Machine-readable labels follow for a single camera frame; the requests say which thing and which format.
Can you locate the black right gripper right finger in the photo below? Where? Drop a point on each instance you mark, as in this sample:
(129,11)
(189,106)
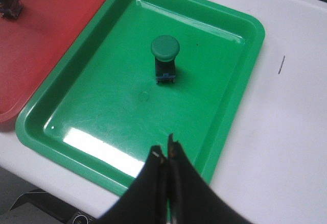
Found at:
(191,198)

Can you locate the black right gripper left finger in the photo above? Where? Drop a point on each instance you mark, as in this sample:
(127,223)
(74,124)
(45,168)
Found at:
(145,201)

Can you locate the green mushroom push button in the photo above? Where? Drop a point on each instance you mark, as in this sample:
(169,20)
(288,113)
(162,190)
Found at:
(165,48)

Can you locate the red mushroom push button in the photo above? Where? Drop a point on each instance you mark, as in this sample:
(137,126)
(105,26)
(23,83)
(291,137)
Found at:
(11,9)

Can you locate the green plastic tray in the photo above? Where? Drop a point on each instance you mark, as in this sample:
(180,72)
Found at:
(100,109)

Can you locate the red plastic tray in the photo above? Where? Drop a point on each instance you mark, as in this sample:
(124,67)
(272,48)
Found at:
(33,44)

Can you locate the grey camera device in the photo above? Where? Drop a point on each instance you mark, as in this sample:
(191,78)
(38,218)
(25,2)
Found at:
(39,206)

